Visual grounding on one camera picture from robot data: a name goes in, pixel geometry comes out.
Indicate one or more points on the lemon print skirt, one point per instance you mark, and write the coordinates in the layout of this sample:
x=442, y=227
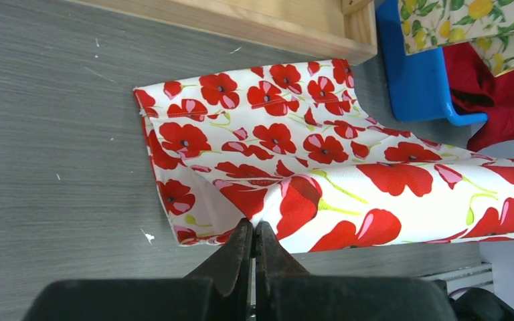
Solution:
x=486, y=25

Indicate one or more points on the dark red cloth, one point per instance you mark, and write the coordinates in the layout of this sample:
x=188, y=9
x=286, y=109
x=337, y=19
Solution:
x=474, y=89

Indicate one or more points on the blue plastic bin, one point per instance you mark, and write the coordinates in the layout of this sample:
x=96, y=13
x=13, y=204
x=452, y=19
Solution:
x=418, y=83

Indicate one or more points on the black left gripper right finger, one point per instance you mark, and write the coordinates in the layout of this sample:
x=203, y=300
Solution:
x=285, y=290

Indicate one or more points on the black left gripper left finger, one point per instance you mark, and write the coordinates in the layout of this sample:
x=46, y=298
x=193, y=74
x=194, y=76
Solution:
x=217, y=289

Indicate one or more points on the red poppy print cloth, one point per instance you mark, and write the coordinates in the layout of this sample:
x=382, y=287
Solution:
x=289, y=145

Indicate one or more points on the wooden hanger rack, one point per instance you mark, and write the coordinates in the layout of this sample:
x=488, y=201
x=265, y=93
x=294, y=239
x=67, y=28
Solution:
x=322, y=29

